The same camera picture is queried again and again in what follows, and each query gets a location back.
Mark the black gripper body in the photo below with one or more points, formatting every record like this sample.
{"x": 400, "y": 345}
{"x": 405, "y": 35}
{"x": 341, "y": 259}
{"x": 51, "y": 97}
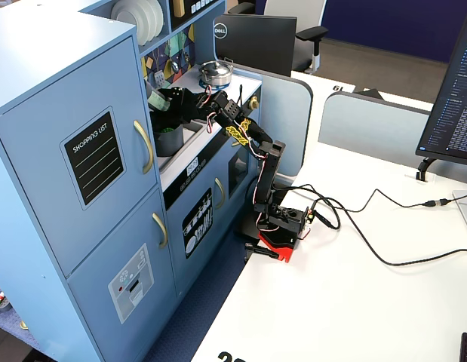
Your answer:
{"x": 175, "y": 99}

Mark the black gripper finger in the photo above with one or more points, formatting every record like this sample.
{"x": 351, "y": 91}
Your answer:
{"x": 172, "y": 93}
{"x": 180, "y": 116}

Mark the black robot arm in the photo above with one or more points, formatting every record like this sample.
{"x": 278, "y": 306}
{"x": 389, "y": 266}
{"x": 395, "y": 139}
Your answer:
{"x": 267, "y": 169}

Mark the black and red robot base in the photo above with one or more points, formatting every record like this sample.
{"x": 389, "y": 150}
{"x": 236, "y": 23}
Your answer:
{"x": 284, "y": 230}

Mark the metal toy spatula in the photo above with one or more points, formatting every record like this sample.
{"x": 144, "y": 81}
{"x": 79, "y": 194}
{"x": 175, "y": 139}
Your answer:
{"x": 159, "y": 77}

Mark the metal toy ladle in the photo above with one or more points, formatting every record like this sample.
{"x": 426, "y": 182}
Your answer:
{"x": 174, "y": 66}

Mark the gray plastic pot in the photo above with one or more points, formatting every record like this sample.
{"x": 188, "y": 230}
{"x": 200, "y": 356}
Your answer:
{"x": 169, "y": 141}

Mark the metal toy spoon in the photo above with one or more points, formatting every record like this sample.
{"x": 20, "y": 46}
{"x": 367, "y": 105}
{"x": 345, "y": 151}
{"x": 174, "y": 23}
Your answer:
{"x": 187, "y": 56}

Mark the steel pot with lid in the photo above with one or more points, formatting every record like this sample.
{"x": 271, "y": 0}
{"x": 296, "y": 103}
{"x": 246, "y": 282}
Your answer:
{"x": 216, "y": 71}

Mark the gold stove knob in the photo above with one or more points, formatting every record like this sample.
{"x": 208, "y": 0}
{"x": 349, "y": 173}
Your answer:
{"x": 253, "y": 101}

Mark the white toy plate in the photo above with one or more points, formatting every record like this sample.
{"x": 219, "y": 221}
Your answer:
{"x": 127, "y": 17}
{"x": 149, "y": 19}
{"x": 159, "y": 17}

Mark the black microwave door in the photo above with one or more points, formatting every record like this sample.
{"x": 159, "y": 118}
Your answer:
{"x": 191, "y": 9}

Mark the black Dell monitor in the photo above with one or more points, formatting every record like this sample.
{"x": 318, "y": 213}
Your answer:
{"x": 255, "y": 41}

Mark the gray desk divider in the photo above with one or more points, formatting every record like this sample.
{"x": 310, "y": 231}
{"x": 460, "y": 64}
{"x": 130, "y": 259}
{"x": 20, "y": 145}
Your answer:
{"x": 286, "y": 124}
{"x": 369, "y": 128}

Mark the upper fridge door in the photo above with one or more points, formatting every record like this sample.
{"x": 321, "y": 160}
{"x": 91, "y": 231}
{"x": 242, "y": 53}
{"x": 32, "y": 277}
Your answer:
{"x": 78, "y": 151}

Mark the fridge door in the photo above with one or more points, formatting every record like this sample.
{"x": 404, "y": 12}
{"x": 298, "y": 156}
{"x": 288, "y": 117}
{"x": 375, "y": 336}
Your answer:
{"x": 78, "y": 151}
{"x": 116, "y": 271}

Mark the dishwasher door with print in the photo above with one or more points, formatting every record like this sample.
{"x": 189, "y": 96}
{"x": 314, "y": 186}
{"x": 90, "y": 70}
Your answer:
{"x": 197, "y": 222}

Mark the white black office chair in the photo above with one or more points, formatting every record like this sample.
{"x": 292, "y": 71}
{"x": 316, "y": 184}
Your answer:
{"x": 293, "y": 30}

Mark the blue toy kitchen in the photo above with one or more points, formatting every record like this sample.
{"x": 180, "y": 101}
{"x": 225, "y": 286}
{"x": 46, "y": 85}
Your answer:
{"x": 29, "y": 45}

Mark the black table clamp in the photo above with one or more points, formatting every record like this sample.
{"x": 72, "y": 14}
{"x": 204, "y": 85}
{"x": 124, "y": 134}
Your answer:
{"x": 261, "y": 250}

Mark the lower fridge door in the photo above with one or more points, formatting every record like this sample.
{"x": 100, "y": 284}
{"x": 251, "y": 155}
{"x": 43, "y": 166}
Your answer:
{"x": 116, "y": 271}

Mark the dark folded object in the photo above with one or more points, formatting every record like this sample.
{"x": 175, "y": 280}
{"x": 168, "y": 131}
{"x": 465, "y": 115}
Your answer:
{"x": 372, "y": 94}

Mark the computer monitor showing code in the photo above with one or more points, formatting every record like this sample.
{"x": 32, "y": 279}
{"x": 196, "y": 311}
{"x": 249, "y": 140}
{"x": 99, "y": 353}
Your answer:
{"x": 452, "y": 102}

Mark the silver monitor base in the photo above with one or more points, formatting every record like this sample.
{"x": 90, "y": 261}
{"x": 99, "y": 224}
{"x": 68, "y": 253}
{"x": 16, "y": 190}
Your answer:
{"x": 465, "y": 211}

